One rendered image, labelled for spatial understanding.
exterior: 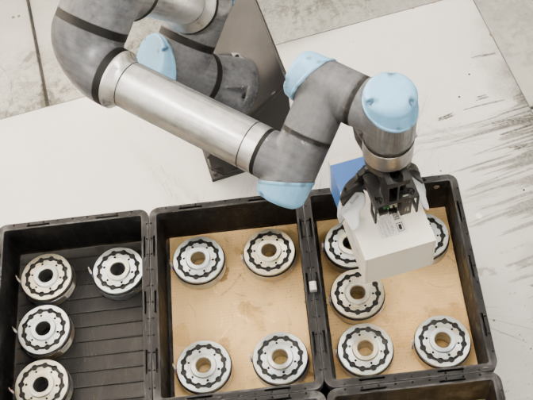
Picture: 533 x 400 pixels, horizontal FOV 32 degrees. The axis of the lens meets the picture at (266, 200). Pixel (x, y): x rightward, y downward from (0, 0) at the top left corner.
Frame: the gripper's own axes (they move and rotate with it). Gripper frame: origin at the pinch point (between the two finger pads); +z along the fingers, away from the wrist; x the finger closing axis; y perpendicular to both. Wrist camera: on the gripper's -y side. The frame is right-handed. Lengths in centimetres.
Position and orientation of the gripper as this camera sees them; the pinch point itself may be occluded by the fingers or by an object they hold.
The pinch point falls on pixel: (380, 206)
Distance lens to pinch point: 156.5
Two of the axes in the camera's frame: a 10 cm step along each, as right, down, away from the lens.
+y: 2.6, 8.3, -5.0
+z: 0.8, 4.9, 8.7
